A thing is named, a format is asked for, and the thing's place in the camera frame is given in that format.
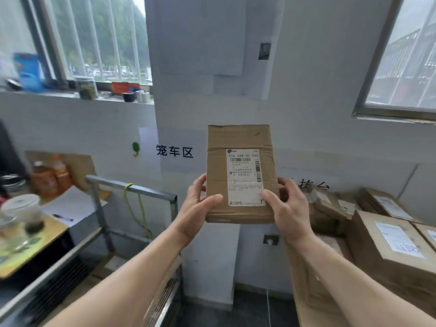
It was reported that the person's left hand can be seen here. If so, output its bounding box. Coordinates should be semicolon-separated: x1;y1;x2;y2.
177;173;224;249

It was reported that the person's right hand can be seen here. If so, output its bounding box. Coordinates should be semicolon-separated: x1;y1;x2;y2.
260;177;316;248

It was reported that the metal wire cage cart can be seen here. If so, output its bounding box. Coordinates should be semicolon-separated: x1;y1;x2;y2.
0;175;184;327

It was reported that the torn flap cardboard box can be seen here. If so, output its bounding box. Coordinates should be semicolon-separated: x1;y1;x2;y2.
205;124;281;224

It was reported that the pile of parcels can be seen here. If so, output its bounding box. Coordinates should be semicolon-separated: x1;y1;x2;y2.
286;187;436;317

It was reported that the small parcel white label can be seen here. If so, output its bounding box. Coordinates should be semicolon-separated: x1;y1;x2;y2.
92;252;132;280

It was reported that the person's left forearm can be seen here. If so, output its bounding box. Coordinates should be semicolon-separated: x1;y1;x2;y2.
44;231;191;327

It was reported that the white paper sheet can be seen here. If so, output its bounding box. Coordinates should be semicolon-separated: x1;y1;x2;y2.
40;185;109;228

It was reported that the orange drink bottle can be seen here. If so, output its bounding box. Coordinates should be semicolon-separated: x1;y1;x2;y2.
53;154;73;191

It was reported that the small yellow table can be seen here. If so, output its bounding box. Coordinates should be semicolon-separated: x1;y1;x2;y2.
0;214;70;280

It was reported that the brown tea bottle white cap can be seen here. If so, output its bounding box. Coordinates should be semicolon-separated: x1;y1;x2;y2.
30;161;59;198

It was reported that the dark lid glass jar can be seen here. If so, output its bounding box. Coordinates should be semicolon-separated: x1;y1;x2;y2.
74;76;99;100

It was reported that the white lid drink cup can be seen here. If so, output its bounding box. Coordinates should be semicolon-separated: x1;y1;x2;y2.
1;193;45;235

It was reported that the yellow-green round sticker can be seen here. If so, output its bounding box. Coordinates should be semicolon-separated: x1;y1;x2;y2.
0;236;43;266

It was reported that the black lid steel flask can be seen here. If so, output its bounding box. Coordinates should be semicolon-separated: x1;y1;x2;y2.
0;173;28;194

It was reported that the clear glass jar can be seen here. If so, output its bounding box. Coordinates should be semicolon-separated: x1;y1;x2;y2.
0;214;30;253

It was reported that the dark-framed window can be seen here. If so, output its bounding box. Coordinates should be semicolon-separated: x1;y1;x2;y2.
352;0;436;124

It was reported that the black water dispenser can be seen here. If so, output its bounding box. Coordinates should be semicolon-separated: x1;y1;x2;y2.
0;119;28;181

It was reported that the aluminium-framed window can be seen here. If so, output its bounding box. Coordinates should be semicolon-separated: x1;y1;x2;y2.
0;0;153;87

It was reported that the blue detergent bottle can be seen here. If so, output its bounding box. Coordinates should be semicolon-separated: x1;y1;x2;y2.
13;52;45;92

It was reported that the wall sign with black characters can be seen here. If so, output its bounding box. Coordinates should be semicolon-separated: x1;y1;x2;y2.
138;127;208;174

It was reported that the yellow-green rope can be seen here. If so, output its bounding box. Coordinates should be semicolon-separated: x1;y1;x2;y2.
123;183;154;239

